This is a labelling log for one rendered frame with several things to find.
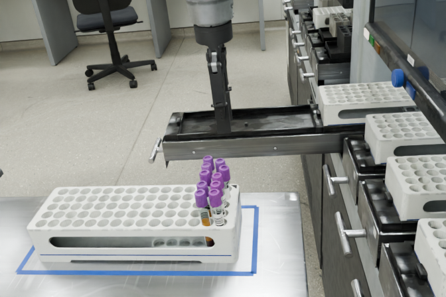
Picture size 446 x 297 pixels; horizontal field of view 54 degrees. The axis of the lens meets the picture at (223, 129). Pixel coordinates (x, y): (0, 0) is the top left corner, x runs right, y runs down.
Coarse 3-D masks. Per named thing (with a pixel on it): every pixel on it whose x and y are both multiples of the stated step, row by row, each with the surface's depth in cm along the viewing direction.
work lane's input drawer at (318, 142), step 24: (192, 120) 103; (240, 120) 101; (264, 120) 99; (288, 120) 98; (312, 120) 97; (168, 144) 95; (192, 144) 94; (216, 144) 94; (240, 144) 93; (264, 144) 93; (288, 144) 93; (312, 144) 92; (336, 144) 92
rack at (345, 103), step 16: (320, 96) 95; (336, 96) 93; (352, 96) 92; (368, 96) 92; (384, 96) 90; (400, 96) 90; (336, 112) 90; (352, 112) 98; (368, 112) 97; (384, 112) 96; (400, 112) 96
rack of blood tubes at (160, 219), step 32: (64, 192) 69; (96, 192) 68; (128, 192) 67; (160, 192) 65; (192, 192) 65; (32, 224) 62; (64, 224) 62; (96, 224) 60; (128, 224) 61; (160, 224) 59; (192, 224) 60; (224, 224) 58; (64, 256) 63; (96, 256) 62; (128, 256) 61; (160, 256) 61; (192, 256) 60; (224, 256) 59
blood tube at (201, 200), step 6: (198, 192) 56; (204, 192) 55; (198, 198) 55; (204, 198) 56; (198, 204) 56; (204, 204) 56; (198, 210) 57; (204, 210) 56; (204, 216) 57; (204, 222) 57; (210, 240) 59; (210, 246) 60
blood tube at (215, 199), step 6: (210, 192) 55; (216, 192) 56; (210, 198) 55; (216, 198) 55; (210, 204) 56; (216, 204) 55; (216, 210) 56; (216, 216) 57; (222, 216) 57; (216, 222) 57; (222, 222) 57
